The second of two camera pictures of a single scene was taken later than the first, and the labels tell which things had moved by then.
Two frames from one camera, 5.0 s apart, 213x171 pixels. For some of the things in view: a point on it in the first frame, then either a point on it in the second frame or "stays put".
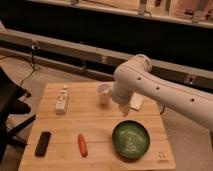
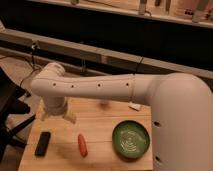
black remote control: [42, 144] stays put
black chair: [10, 94] stays put
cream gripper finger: [125, 109] → [70, 117]
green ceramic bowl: [130, 139] stays put
